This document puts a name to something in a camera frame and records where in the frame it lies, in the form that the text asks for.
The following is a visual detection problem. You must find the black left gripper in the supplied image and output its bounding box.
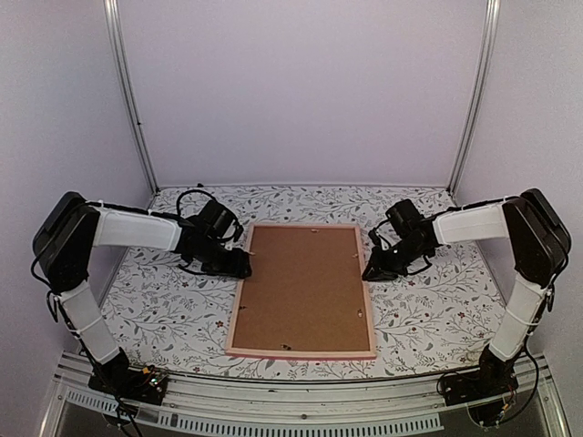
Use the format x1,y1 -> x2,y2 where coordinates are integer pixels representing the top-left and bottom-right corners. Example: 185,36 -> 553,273
191,237 -> 252,279

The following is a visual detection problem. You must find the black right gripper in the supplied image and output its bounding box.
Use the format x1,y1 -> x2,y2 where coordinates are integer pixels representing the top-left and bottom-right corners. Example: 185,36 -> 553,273
363,238 -> 428,280

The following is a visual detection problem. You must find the brown cardboard backing board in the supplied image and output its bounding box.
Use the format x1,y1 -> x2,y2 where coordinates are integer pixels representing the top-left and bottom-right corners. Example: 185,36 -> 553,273
231,227 -> 373,352

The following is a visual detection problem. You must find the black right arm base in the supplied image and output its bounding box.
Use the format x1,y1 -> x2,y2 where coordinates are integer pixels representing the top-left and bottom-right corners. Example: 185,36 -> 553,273
436,366 -> 518,428

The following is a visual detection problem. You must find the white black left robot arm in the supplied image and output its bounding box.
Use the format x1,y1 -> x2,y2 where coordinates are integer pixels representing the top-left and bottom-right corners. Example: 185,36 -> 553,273
31,191 -> 251,395

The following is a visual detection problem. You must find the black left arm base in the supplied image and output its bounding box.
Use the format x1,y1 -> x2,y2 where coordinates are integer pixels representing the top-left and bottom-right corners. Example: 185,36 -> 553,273
88,361 -> 169,405

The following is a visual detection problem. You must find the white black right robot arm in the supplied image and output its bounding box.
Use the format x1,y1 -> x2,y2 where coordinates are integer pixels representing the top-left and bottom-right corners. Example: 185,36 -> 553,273
362,188 -> 572,397

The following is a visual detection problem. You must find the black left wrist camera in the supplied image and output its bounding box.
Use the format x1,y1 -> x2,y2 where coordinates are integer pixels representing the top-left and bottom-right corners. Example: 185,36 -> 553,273
176,188 -> 243,244

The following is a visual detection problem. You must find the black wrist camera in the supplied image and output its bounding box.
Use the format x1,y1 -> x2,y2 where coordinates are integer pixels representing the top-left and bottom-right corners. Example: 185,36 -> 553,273
176,188 -> 243,244
368,199 -> 425,245

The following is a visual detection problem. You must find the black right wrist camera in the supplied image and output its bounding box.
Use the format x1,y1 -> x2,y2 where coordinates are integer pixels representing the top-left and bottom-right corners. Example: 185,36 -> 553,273
368,199 -> 425,245

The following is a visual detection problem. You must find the aluminium front table rail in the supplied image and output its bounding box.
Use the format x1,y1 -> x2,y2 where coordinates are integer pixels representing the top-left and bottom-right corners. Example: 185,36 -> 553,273
39,353 -> 571,436

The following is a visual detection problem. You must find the right aluminium corner post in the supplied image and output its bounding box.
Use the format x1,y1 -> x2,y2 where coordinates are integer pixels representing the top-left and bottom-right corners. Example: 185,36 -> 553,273
447,0 -> 501,197

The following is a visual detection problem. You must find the aluminium corner post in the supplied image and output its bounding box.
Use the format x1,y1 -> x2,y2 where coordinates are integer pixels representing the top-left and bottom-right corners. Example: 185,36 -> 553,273
103,0 -> 159,194
447,0 -> 501,197

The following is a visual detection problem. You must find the left aluminium corner post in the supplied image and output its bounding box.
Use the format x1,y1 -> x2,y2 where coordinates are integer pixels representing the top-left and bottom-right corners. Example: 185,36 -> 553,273
103,0 -> 159,194

